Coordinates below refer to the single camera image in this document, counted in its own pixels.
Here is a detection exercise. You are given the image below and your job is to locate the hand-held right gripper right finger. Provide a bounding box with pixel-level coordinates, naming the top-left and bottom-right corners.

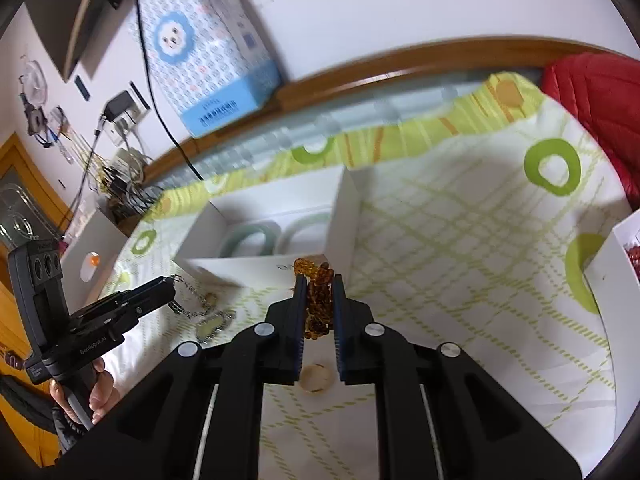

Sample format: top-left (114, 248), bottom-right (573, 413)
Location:
top-left (333, 274), bottom-right (584, 480)

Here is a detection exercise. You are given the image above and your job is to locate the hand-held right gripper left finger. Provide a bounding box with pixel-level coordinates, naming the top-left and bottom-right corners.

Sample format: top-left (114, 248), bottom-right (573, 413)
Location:
top-left (50, 274), bottom-right (307, 480)

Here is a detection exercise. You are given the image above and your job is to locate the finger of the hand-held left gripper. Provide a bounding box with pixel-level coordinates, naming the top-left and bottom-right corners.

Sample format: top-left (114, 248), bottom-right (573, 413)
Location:
top-left (120, 286), bottom-right (177, 324)
top-left (107, 275), bottom-right (177, 306)

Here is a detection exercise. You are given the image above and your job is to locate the amber bead bracelet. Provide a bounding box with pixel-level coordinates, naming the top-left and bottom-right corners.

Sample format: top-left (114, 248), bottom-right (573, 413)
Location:
top-left (292, 257), bottom-right (336, 341)

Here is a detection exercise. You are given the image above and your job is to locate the silver necklace with green pendant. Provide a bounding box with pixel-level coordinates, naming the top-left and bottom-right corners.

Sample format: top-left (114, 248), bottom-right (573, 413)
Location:
top-left (167, 275), bottom-right (237, 345)

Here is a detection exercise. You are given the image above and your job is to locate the white cardboard box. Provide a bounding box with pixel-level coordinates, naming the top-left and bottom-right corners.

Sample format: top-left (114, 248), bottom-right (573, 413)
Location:
top-left (172, 167), bottom-right (363, 288)

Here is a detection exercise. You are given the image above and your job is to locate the person's left hand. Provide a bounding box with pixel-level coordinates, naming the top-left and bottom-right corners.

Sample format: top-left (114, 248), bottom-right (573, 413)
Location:
top-left (49, 356), bottom-right (122, 424)

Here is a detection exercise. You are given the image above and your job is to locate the plain white box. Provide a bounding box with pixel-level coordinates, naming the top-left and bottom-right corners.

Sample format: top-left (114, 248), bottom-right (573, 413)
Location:
top-left (60, 210), bottom-right (128, 293)

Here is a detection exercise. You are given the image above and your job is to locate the pale white jade bangle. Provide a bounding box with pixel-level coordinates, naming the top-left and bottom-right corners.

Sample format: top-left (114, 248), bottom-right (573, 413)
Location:
top-left (279, 212), bottom-right (333, 254)

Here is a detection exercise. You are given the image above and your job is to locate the green jade bangle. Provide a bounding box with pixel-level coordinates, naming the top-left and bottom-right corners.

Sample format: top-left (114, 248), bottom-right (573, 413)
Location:
top-left (220, 225), bottom-right (281, 259)

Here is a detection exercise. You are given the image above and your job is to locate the white power strip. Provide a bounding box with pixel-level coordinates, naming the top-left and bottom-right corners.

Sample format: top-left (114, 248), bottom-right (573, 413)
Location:
top-left (110, 147), bottom-right (147, 182)

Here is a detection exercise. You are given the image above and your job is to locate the orange wooden door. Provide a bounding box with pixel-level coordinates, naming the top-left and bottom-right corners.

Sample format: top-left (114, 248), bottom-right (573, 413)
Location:
top-left (0, 132), bottom-right (76, 466)

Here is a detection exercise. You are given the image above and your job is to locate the black power adapter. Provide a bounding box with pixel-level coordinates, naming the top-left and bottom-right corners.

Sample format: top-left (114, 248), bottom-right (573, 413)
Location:
top-left (102, 91), bottom-right (132, 121)

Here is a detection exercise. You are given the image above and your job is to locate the blue patterned tissue pack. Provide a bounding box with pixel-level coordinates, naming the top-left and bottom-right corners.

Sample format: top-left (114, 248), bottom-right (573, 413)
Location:
top-left (131, 0), bottom-right (282, 138)

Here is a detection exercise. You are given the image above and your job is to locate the white box at right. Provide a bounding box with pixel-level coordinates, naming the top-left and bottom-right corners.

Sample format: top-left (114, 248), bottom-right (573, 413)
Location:
top-left (582, 207), bottom-right (640, 343)

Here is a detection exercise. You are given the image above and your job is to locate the dark monitor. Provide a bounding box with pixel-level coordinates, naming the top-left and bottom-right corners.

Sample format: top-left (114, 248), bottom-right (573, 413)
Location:
top-left (25, 0), bottom-right (136, 81)

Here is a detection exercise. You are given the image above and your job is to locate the red puffer jacket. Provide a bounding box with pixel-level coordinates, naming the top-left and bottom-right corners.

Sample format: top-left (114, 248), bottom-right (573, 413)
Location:
top-left (540, 52), bottom-right (640, 221)

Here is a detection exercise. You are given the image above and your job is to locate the white wall socket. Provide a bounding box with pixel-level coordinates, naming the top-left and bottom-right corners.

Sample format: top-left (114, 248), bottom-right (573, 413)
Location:
top-left (107, 82), bottom-right (151, 141)

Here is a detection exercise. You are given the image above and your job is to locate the black cable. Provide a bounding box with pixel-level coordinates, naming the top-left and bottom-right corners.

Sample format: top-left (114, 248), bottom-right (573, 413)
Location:
top-left (131, 0), bottom-right (203, 181)

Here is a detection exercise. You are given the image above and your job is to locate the brown wooden rail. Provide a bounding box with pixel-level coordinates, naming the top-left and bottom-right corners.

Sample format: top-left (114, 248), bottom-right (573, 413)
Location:
top-left (120, 35), bottom-right (621, 221)

